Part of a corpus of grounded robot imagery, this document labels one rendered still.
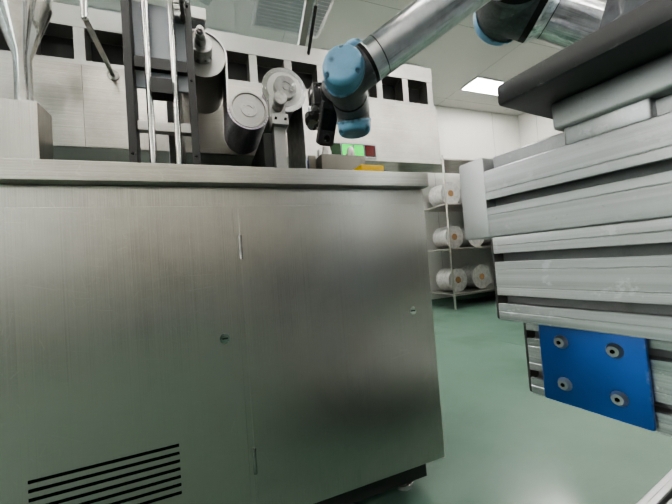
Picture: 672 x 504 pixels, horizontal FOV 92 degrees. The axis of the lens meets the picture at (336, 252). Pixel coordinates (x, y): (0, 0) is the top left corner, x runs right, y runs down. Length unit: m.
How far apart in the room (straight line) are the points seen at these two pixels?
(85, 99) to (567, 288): 1.50
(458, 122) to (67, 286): 5.16
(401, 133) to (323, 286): 1.12
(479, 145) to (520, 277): 5.25
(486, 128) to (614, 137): 5.47
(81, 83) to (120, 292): 0.96
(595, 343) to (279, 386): 0.63
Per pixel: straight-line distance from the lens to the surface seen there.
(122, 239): 0.79
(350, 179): 0.84
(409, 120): 1.81
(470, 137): 5.52
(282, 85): 1.19
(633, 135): 0.34
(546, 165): 0.37
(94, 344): 0.81
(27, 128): 1.25
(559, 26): 0.91
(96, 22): 1.69
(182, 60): 1.10
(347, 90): 0.65
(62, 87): 1.58
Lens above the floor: 0.67
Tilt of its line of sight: 2 degrees up
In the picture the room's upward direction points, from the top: 4 degrees counter-clockwise
